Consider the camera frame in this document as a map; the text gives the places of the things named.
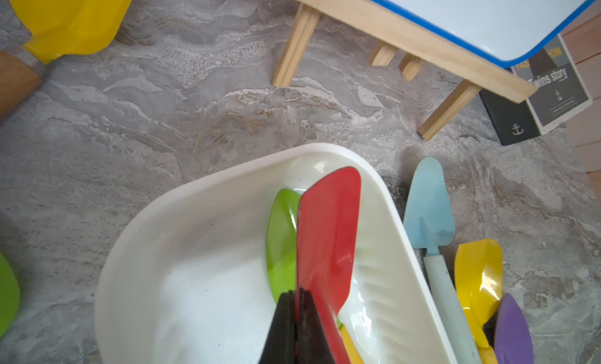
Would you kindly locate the whiteboard with blue frame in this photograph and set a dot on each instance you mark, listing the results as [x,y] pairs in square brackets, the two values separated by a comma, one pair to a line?
[504,32]

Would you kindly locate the green trowel wooden handle back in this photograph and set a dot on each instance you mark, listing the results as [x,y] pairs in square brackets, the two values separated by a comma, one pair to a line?
[10,295]

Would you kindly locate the yellow shovel orange handle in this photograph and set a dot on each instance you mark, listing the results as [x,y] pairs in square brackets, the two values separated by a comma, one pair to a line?
[478,281]

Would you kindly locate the white plastic storage box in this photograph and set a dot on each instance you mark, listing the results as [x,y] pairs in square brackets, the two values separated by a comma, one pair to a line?
[187,281]

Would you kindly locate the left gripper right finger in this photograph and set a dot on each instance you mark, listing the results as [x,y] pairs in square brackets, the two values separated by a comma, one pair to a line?
[311,342]

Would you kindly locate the grey Twins story book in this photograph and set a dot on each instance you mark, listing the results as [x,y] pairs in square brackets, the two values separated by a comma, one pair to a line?
[560,96]

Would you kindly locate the yellow shovel wooden handle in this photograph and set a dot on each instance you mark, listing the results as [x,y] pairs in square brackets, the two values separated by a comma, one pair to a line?
[58,28]

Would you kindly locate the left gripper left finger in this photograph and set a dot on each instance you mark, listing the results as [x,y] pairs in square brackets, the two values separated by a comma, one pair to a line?
[280,344]

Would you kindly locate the purple shovel pink handle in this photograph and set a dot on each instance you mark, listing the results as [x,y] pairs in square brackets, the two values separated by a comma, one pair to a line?
[512,340]

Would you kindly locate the green trowel yellow handle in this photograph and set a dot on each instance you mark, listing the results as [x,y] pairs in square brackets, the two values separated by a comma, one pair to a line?
[281,256]

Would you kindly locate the light blue trowel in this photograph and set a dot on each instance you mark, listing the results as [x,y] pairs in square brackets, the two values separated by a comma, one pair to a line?
[429,224]

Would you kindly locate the red shovel wooden handle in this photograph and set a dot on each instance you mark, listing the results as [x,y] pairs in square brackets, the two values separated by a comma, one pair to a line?
[325,247]

